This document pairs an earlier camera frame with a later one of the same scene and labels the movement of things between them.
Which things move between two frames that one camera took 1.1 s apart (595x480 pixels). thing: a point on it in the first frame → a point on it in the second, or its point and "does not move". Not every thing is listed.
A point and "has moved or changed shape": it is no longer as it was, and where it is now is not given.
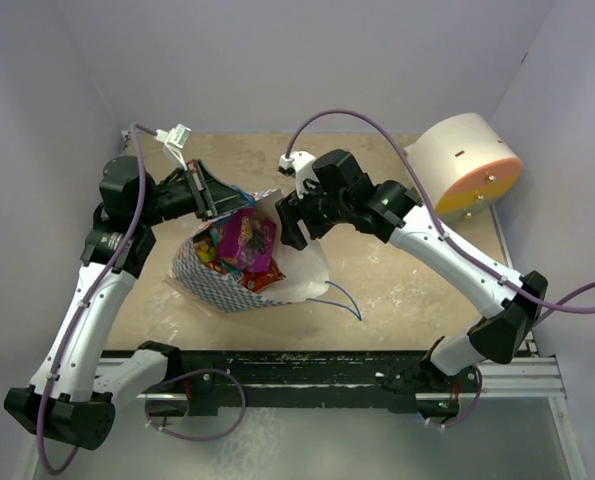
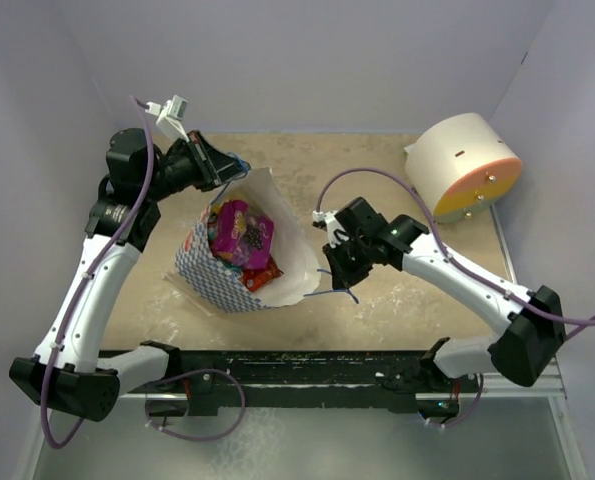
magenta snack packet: (246, 240) does not move
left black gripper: (210, 196) → (214, 170)
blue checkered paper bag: (305, 276) has moved or changed shape
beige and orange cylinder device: (464, 166) does not move
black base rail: (212, 379) does not move
